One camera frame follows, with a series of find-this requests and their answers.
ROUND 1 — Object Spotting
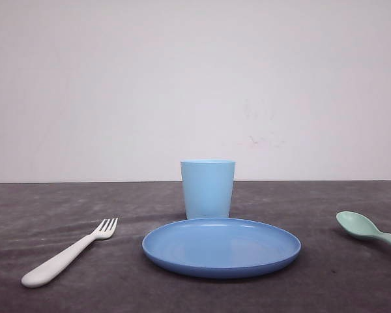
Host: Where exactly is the mint green plastic spoon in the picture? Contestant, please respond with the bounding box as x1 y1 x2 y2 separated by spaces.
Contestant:
336 211 391 246

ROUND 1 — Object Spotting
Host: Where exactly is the white plastic fork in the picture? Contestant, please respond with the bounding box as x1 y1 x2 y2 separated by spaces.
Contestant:
21 218 119 288

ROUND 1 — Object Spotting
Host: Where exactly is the light blue plastic cup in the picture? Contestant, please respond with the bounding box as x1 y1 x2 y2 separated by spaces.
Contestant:
181 159 235 219

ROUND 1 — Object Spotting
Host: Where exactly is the blue plastic plate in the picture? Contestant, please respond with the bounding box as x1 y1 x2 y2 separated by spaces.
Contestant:
141 218 302 279

